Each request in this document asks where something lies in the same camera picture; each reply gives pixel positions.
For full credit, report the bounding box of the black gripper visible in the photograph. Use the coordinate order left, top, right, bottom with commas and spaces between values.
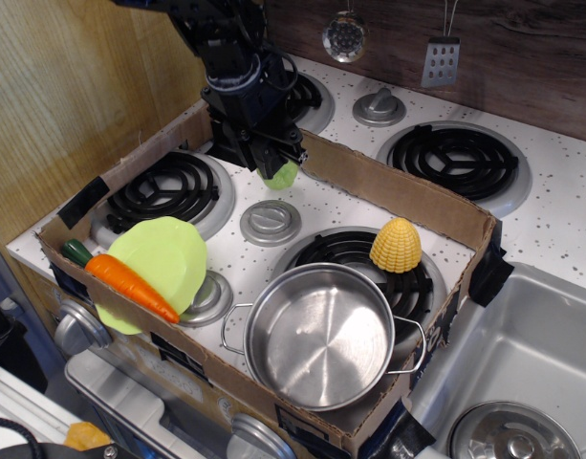
201, 52, 307, 179

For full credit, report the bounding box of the light green toy broccoli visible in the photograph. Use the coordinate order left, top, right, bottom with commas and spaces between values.
257, 161, 298, 190

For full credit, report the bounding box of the stainless steel pot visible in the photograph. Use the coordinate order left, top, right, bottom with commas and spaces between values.
237, 263, 403, 412

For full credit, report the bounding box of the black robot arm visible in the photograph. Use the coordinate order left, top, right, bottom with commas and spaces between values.
122, 1, 307, 179

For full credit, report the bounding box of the centre silver stove knob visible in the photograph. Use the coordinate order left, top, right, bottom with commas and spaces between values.
240, 200, 302, 247

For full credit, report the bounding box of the silver stove knob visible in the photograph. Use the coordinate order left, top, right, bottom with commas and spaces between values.
240, 200, 302, 247
180, 271, 233, 328
353, 88, 406, 127

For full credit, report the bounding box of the front left black burner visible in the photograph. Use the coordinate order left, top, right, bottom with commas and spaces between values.
91, 149, 235, 249

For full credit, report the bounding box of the light green plastic plate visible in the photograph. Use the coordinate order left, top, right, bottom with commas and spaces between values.
106, 217, 207, 316

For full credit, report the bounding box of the back silver stove knob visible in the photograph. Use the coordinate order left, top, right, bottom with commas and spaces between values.
353, 88, 406, 127

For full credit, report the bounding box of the brown cardboard fence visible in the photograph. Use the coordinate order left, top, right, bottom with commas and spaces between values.
37, 102, 500, 458

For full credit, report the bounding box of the hanging silver strainer ladle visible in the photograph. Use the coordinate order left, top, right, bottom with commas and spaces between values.
322, 1, 368, 64

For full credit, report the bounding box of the front silver stove knob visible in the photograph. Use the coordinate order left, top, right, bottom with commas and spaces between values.
180, 271, 233, 328

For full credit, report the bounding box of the yellow toy corn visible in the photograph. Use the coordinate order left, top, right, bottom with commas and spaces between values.
369, 217, 423, 273

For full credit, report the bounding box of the orange toy carrot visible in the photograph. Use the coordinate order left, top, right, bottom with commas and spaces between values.
61, 239, 180, 324

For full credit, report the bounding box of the hanging silver slotted spatula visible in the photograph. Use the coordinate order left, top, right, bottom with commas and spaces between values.
421, 1, 461, 89

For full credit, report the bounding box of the front right black burner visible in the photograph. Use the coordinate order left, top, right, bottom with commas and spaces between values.
272, 227, 446, 360

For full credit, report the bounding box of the back right black burner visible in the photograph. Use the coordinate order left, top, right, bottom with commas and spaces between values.
376, 121, 532, 218

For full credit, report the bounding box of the left silver oven knob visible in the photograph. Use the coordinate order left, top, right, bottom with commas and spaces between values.
54, 299, 113, 356

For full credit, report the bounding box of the silver oven knob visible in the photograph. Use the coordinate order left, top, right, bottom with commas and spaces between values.
227, 413, 296, 459
54, 299, 113, 356

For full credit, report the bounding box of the lower silver oven knob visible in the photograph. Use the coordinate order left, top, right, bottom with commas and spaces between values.
227, 413, 296, 459

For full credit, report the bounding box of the orange object bottom left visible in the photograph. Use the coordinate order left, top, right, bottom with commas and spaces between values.
63, 422, 112, 451

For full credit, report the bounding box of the grey toy sink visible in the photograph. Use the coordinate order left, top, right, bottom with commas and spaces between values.
411, 263, 586, 458

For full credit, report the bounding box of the silver sink drain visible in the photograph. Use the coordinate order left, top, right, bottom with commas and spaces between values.
447, 401, 581, 459

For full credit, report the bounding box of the grey oven door handle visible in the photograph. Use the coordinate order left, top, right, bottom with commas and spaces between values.
65, 351, 230, 458

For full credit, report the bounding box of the black cable bottom left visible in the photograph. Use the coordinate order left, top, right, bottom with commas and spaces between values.
0, 416, 44, 459

